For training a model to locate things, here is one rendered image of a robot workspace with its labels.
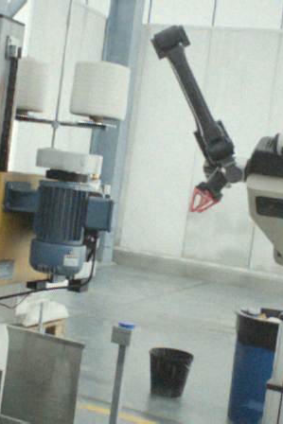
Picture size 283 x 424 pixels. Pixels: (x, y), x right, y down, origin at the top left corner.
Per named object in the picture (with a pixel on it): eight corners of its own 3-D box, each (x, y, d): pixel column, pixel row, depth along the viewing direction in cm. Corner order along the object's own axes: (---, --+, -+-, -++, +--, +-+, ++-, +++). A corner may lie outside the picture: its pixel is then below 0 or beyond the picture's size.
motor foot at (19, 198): (54, 217, 210) (58, 186, 210) (31, 217, 199) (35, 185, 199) (26, 212, 214) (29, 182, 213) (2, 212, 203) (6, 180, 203)
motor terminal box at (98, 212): (111, 238, 212) (117, 198, 212) (110, 242, 202) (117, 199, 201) (82, 235, 212) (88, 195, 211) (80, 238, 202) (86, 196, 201)
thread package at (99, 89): (133, 126, 223) (141, 68, 222) (109, 119, 208) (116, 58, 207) (84, 121, 230) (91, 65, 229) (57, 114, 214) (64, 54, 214)
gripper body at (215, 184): (197, 185, 241) (211, 167, 239) (205, 186, 250) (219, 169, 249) (213, 197, 239) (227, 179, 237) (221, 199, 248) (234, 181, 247)
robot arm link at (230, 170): (228, 135, 241) (204, 147, 242) (236, 142, 230) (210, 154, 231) (242, 167, 245) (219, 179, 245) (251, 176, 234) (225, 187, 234)
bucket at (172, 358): (195, 393, 493) (201, 354, 492) (179, 402, 466) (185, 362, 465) (153, 382, 505) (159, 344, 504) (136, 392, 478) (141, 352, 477)
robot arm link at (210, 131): (180, 25, 234) (149, 39, 234) (182, 24, 228) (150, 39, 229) (235, 147, 244) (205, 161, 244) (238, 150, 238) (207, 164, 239)
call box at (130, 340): (139, 344, 268) (141, 326, 268) (130, 346, 261) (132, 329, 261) (118, 339, 271) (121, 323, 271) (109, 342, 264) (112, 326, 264)
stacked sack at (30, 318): (70, 322, 606) (73, 303, 605) (26, 333, 545) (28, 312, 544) (26, 311, 623) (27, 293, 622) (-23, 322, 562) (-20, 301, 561)
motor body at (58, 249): (92, 274, 211) (103, 186, 210) (65, 278, 197) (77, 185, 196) (45, 266, 217) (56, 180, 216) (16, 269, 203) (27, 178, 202)
